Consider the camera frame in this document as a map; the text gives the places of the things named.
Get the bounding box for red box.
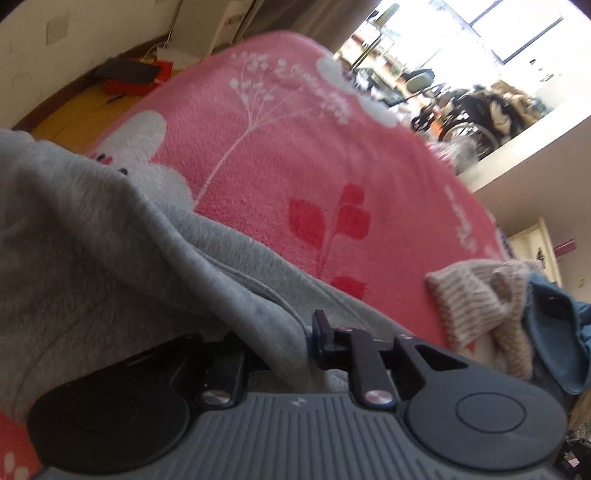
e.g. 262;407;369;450
95;59;175;95

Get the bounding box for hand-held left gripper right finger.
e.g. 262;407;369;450
311;310;509;411

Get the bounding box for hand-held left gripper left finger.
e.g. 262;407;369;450
124;332;274;411

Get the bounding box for blue denim garment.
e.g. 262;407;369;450
522;272;591;395

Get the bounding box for white wall socket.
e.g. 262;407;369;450
46;18;70;44

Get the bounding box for beige knit sweater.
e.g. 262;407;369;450
425;259;543;381

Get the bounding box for grey hoodie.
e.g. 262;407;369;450
0;128;402;416

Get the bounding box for black wheelchair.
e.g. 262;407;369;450
411;69;513;155

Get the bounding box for red floral blanket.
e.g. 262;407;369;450
0;30;513;480

